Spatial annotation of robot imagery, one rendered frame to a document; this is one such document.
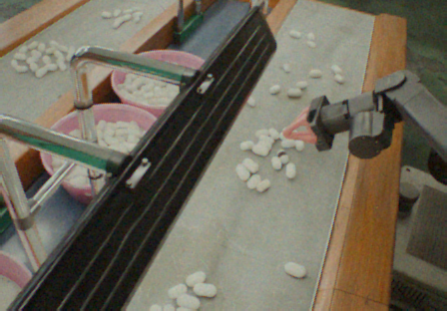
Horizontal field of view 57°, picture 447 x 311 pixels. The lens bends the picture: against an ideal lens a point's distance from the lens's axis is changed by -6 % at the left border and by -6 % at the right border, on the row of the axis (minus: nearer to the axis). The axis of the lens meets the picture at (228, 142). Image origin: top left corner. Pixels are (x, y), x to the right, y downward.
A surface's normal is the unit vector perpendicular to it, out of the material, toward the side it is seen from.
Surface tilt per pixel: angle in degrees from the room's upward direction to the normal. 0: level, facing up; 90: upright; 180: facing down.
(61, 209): 0
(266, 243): 0
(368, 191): 0
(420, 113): 45
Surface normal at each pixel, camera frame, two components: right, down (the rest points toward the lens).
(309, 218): 0.08, -0.75
